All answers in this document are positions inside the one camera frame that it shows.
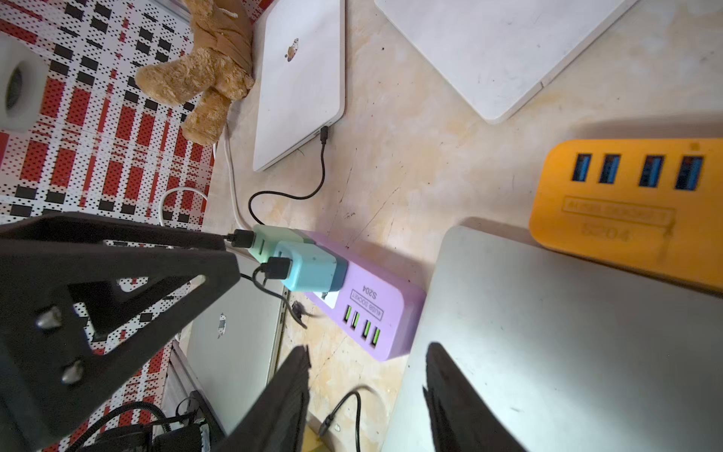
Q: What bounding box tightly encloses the silver laptop front left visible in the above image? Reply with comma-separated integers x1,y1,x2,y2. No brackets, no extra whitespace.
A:
182,279,282,434

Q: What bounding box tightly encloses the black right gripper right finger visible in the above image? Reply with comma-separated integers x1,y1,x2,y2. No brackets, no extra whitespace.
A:
423,342,524,451

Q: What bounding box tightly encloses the white laptop left back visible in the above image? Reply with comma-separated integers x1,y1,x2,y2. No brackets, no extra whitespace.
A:
253,0,346,171

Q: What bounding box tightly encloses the black charger cable green adapter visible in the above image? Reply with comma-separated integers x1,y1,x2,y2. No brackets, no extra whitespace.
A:
225,125,331,250

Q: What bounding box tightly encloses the white power cable left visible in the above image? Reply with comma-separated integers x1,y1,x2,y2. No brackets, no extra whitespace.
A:
157,126,255,233

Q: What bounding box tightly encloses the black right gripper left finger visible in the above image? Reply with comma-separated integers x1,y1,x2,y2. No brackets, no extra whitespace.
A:
218,346,311,451

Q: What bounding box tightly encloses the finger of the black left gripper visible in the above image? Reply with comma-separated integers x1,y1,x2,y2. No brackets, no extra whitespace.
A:
1,213,240,449

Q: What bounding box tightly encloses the purple power strip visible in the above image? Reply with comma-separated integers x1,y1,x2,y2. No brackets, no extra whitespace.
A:
303,231,427,362

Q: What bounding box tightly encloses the silver laptop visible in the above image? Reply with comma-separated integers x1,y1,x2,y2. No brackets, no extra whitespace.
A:
383,226,722,451
182,279,282,434

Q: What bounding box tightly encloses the white laptop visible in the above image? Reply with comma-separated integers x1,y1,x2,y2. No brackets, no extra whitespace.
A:
253,0,346,171
376,0,634,124

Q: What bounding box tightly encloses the silver laptop front right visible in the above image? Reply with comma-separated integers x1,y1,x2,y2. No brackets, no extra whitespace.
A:
383,226,722,451

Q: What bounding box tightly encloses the yellow power strip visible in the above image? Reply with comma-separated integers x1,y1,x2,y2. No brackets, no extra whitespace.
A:
529,139,722,291

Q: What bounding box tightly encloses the white laptop right back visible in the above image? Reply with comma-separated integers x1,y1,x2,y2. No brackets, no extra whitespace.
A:
376,0,634,124

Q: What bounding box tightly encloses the brown teddy bear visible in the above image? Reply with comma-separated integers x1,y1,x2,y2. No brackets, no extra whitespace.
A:
135,0,254,146

